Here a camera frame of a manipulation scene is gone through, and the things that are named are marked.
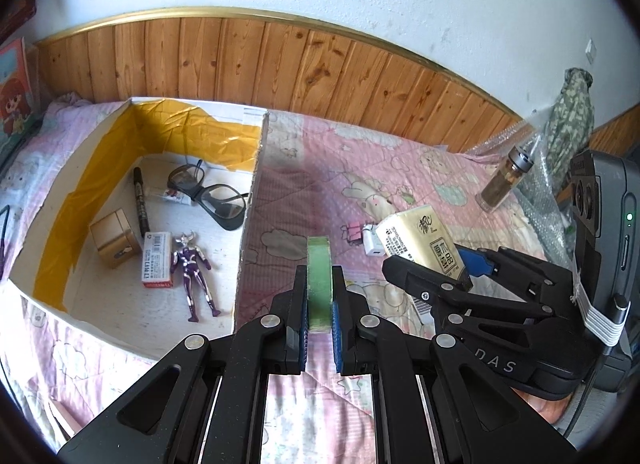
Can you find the purple silver action figure toy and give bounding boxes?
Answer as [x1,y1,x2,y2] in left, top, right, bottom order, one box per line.
[170,230,222,322]

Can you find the black framed glasses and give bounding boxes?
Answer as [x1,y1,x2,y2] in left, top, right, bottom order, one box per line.
[166,159,251,231]

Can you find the white cardboard box yellow tape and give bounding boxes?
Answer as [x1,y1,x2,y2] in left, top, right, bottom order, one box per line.
[9,96,271,362]

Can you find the black marker pen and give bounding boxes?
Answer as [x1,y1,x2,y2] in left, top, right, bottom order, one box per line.
[132,167,151,235]

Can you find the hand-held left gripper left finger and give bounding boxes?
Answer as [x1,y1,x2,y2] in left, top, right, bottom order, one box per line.
[57,264,308,464]

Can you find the white charger plug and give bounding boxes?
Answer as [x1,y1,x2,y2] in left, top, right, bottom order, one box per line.
[362,224,386,259]

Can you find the green tape roll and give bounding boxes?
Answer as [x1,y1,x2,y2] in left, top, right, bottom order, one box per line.
[306,236,332,332]

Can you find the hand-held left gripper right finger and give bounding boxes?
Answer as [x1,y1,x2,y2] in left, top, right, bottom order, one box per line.
[331,266,571,464]

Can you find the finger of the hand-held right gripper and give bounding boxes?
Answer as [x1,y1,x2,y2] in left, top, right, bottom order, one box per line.
[381,254,558,339]
[456,245,583,305]

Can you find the camouflage cloth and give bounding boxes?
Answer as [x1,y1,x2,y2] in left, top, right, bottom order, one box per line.
[542,68,596,185]

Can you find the cartoon wall poster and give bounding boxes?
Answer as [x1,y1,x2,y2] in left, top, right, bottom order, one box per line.
[0,36,41,155]

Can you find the beige tissue packet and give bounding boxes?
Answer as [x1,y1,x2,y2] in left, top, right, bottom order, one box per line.
[375,205,473,289]

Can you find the pink cartoon printed blanket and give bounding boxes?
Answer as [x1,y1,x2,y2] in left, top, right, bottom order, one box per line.
[0,91,576,464]

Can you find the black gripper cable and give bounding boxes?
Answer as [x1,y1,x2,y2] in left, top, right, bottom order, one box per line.
[562,374,598,442]

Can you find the gold square box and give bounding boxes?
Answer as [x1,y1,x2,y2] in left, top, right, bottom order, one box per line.
[89,210,142,269]

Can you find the red white staples box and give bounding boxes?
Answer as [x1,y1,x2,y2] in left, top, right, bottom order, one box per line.
[141,231,176,289]

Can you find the dark red poster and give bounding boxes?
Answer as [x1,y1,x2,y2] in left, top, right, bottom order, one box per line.
[0,0,38,44]

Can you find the glass jar with metal lid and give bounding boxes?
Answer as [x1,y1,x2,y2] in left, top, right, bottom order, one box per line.
[475,146,536,212]

